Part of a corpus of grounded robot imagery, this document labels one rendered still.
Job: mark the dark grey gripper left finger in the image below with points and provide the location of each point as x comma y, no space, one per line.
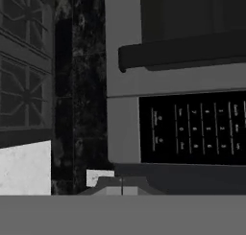
110,183

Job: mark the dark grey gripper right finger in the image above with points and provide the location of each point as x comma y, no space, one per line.
134,183

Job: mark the grey microwave oven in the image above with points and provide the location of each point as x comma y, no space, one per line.
123,130

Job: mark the grey microwave door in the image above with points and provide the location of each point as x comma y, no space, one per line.
123,28

